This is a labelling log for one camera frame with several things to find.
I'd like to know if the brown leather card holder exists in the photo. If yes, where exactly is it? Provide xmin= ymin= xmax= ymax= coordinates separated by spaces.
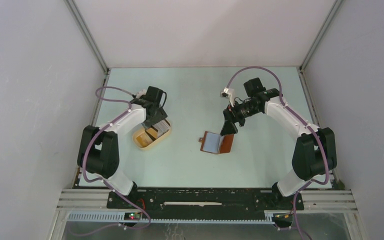
xmin=199 ymin=131 xmax=235 ymax=155

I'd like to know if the stack of credit cards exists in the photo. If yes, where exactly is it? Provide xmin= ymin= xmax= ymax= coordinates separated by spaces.
xmin=152 ymin=119 xmax=171 ymax=138

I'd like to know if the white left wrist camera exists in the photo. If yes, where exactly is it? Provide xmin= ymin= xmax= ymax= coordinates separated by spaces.
xmin=135 ymin=88 xmax=147 ymax=99

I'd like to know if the aluminium frame rail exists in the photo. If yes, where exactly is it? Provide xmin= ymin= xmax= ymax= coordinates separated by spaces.
xmin=56 ymin=188 xmax=359 ymax=215

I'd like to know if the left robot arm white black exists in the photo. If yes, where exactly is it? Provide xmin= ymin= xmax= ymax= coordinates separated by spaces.
xmin=77 ymin=98 xmax=168 ymax=208

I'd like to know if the white toothed cable duct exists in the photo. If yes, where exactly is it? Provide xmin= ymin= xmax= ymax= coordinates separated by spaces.
xmin=66 ymin=211 xmax=275 ymax=225

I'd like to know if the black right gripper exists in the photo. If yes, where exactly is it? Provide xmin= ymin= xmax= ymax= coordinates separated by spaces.
xmin=220 ymin=98 xmax=261 ymax=137

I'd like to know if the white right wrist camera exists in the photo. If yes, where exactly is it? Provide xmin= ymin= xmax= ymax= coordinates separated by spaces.
xmin=220 ymin=87 xmax=236 ymax=107

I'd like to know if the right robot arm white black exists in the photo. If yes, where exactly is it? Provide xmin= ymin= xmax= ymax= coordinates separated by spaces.
xmin=220 ymin=78 xmax=337 ymax=209

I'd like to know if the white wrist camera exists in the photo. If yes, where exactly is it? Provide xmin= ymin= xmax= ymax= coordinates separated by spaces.
xmin=220 ymin=87 xmax=236 ymax=107
xmin=135 ymin=88 xmax=147 ymax=99

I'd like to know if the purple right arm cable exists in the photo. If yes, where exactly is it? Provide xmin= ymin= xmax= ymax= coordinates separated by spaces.
xmin=226 ymin=66 xmax=330 ymax=240

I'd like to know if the beige oval card tray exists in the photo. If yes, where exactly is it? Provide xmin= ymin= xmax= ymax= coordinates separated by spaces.
xmin=132 ymin=120 xmax=172 ymax=151

